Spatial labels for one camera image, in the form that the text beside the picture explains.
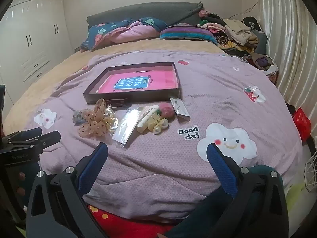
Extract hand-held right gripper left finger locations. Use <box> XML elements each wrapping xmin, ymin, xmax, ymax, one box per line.
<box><xmin>26</xmin><ymin>142</ymin><xmax>109</xmax><ymax>238</ymax></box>

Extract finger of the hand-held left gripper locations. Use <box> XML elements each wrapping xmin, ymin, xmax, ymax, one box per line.
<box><xmin>9</xmin><ymin>131</ymin><xmax>61</xmax><ymax>152</ymax></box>
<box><xmin>5</xmin><ymin>128</ymin><xmax>42</xmax><ymax>143</ymax></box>

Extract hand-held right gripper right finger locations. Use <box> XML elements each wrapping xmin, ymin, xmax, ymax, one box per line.
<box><xmin>207</xmin><ymin>142</ymin><xmax>289</xmax><ymax>238</ymax></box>

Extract grey hairpin pack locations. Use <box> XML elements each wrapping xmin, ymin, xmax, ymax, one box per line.
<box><xmin>73</xmin><ymin>110</ymin><xmax>87</xmax><ymax>124</ymax></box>

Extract polka dot bow hair clip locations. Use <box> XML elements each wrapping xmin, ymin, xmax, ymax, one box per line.
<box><xmin>79</xmin><ymin>98</ymin><xmax>107</xmax><ymax>137</ymax></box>

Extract clear plastic packet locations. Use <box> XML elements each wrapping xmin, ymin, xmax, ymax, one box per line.
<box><xmin>112</xmin><ymin>107</ymin><xmax>141</xmax><ymax>149</ymax></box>

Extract cream hair clip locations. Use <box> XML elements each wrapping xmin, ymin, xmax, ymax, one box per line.
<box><xmin>137</xmin><ymin>105</ymin><xmax>160</xmax><ymax>133</ymax></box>

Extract yellow hair claw clip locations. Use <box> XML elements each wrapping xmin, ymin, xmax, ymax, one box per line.
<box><xmin>148</xmin><ymin>114</ymin><xmax>161</xmax><ymax>131</ymax></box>
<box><xmin>154</xmin><ymin>120</ymin><xmax>169</xmax><ymax>135</ymax></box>

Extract earring card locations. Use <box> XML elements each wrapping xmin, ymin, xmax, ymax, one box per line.
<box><xmin>169</xmin><ymin>97</ymin><xmax>191</xmax><ymax>117</ymax></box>

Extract pink shallow box tray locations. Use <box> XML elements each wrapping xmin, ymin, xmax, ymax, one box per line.
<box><xmin>82</xmin><ymin>62</ymin><xmax>179</xmax><ymax>105</ymax></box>

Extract pink pompom hair tie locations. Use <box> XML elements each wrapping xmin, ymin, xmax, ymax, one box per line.
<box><xmin>157</xmin><ymin>102</ymin><xmax>175</xmax><ymax>118</ymax></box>

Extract person's teal pants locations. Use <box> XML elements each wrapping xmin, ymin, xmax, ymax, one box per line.
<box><xmin>171</xmin><ymin>165</ymin><xmax>284</xmax><ymax>238</ymax></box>

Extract red floral cloth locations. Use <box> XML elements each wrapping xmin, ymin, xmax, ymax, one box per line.
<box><xmin>87</xmin><ymin>203</ymin><xmax>179</xmax><ymax>238</ymax></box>

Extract beige bed sheet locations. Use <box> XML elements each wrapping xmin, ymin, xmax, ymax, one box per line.
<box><xmin>2</xmin><ymin>38</ymin><xmax>228</xmax><ymax>129</ymax></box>

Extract purple printed blanket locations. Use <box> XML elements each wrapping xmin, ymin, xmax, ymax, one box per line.
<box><xmin>5</xmin><ymin>48</ymin><xmax>304</xmax><ymax>222</ymax></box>

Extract white wardrobe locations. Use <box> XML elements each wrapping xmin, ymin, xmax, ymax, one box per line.
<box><xmin>0</xmin><ymin>0</ymin><xmax>75</xmax><ymax>109</ymax></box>

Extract red plastic bag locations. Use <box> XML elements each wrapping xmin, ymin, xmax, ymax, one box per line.
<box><xmin>292</xmin><ymin>108</ymin><xmax>311</xmax><ymax>142</ymax></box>

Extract pink book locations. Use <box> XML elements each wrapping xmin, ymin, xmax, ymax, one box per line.
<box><xmin>100</xmin><ymin>70</ymin><xmax>177</xmax><ymax>94</ymax></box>

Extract bag of clothes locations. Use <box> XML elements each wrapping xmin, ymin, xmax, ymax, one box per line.
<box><xmin>244</xmin><ymin>53</ymin><xmax>279</xmax><ymax>80</ymax></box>

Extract floral blue pink quilt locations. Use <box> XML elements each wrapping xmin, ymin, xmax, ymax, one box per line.
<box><xmin>80</xmin><ymin>17</ymin><xmax>167</xmax><ymax>52</ymax></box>

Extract pile of clothes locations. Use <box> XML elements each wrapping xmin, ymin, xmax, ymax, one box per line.
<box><xmin>197</xmin><ymin>9</ymin><xmax>268</xmax><ymax>55</ymax></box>

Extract striped purple pillow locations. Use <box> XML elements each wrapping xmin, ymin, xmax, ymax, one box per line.
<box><xmin>160</xmin><ymin>25</ymin><xmax>218</xmax><ymax>45</ymax></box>

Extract white curtain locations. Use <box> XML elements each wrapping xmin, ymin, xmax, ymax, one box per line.
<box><xmin>256</xmin><ymin>0</ymin><xmax>317</xmax><ymax>119</ymax></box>

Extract grey headboard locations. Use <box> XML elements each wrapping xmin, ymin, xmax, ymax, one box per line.
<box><xmin>87</xmin><ymin>2</ymin><xmax>203</xmax><ymax>29</ymax></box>

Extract white wire basket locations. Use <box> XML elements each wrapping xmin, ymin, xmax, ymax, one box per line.
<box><xmin>301</xmin><ymin>142</ymin><xmax>317</xmax><ymax>192</ymax></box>

